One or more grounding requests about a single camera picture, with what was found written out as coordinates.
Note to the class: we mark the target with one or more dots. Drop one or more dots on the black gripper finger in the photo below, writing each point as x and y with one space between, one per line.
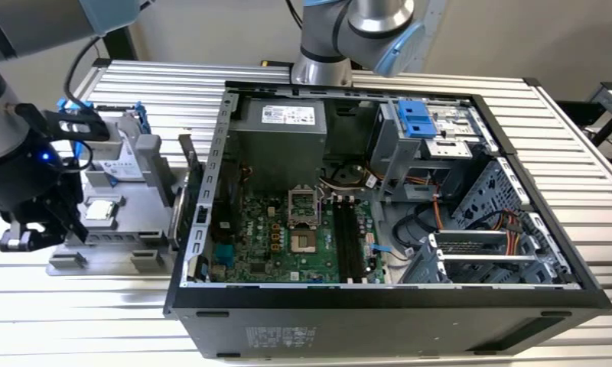
43 235
65 218

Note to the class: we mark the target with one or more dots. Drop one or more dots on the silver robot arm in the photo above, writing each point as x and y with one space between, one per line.
31 23

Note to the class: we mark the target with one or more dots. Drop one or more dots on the black RAM slot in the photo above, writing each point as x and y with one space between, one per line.
347 237
342 237
359 237
352 237

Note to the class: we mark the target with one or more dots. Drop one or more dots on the silver CPU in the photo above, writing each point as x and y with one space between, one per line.
99 210

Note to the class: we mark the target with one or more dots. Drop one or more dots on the grey parts rack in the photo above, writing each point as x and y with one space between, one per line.
132 214

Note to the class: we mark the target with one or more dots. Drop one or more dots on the hard disk in blue carrier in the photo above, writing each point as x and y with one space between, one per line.
124 168

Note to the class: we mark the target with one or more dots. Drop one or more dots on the graphics card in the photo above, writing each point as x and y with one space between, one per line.
194 187

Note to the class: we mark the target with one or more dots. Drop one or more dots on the green motherboard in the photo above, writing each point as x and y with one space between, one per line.
260 252

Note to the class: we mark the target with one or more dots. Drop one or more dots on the grey power supply box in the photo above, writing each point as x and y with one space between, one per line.
280 153

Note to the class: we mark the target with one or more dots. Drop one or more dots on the CPU socket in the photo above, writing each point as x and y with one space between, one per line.
304 241

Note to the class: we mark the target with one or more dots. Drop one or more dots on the round black cooler fan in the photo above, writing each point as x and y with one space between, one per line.
350 174

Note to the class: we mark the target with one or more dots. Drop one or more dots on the yellow and black clamp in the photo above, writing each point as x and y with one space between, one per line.
275 63

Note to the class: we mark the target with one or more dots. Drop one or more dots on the grey metal drive cage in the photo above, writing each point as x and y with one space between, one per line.
392 164

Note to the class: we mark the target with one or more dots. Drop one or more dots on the black open PC case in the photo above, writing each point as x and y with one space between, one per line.
387 329

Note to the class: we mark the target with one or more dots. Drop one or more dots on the blue plastic drive latch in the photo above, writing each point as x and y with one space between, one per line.
414 114

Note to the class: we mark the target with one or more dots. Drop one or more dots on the grey metal disk bay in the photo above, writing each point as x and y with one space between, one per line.
484 258

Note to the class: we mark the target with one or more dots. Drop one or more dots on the black metal post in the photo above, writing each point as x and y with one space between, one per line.
120 42

